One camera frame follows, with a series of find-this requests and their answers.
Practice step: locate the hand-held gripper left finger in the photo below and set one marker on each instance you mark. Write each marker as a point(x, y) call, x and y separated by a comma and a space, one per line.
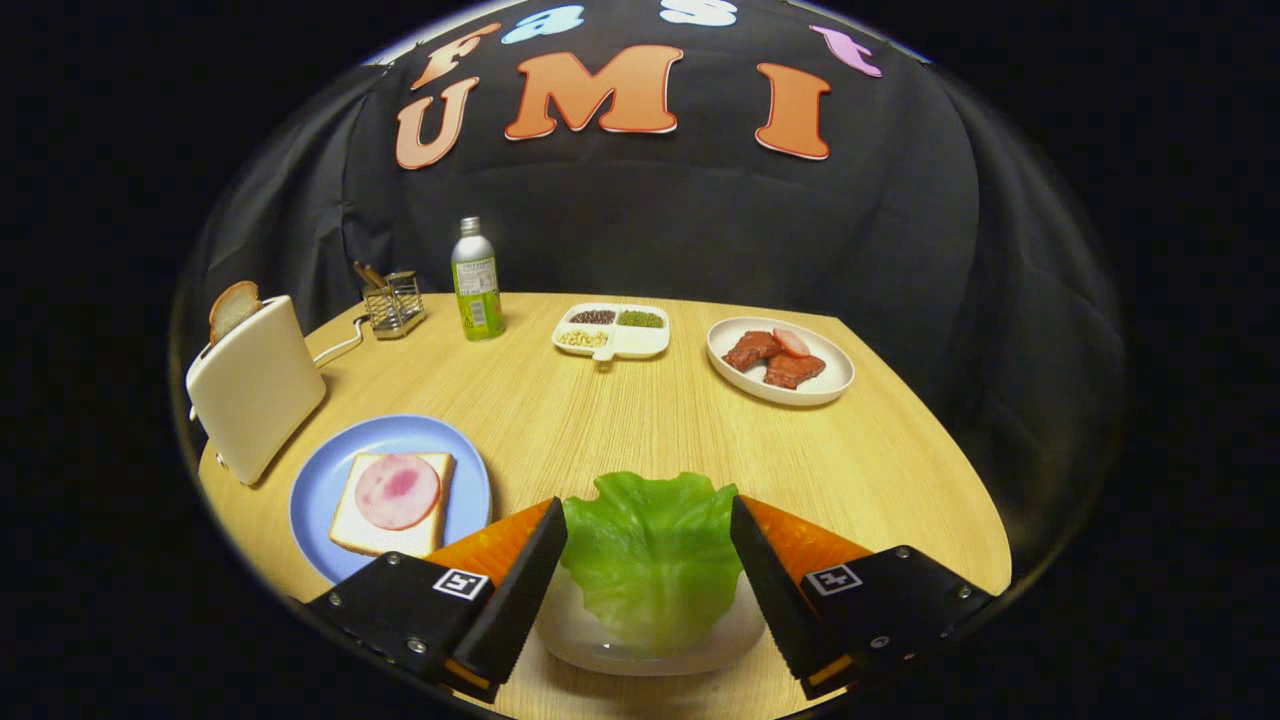
point(520, 595)

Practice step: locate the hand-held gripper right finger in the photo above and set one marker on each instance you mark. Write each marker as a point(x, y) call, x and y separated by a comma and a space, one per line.
point(775, 595)

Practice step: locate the green lettuce leaf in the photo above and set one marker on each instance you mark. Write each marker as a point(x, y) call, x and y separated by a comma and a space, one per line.
point(650, 560)

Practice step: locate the toasted bread slice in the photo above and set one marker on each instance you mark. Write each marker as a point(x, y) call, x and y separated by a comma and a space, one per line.
point(233, 308)

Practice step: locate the white square plate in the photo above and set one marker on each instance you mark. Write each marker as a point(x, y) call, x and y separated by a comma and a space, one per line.
point(600, 655)

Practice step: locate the pink ham slice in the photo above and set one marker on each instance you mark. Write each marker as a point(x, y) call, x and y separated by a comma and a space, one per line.
point(398, 490)

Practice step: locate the white bread slice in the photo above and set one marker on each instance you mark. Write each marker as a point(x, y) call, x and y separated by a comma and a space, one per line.
point(350, 535)

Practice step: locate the white round plate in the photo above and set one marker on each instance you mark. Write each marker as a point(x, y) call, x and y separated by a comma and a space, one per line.
point(830, 385)

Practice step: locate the red meat piece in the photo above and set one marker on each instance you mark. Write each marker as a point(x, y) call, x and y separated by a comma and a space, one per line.
point(795, 370)
point(750, 350)

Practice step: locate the blue round plate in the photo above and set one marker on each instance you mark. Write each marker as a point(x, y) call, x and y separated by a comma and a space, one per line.
point(320, 480)

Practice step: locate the small pink ham piece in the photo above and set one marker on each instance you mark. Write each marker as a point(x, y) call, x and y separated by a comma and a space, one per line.
point(792, 342)

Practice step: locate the pile of yellow beans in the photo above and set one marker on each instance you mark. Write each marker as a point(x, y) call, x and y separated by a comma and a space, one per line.
point(583, 338)

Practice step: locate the white divided dish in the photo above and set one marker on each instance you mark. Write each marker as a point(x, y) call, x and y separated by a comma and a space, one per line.
point(640, 342)

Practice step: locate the pile of dark beans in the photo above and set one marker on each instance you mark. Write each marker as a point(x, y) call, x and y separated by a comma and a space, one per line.
point(593, 317)

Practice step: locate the pile of green beans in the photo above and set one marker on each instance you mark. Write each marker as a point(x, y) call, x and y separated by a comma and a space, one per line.
point(640, 319)

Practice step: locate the silver bottle with green label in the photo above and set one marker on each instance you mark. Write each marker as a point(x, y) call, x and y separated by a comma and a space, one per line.
point(477, 290)

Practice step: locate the white toaster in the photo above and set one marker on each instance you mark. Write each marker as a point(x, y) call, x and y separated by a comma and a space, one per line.
point(255, 390)

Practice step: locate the black backdrop cloth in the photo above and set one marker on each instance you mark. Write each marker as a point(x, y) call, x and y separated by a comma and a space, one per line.
point(650, 220)

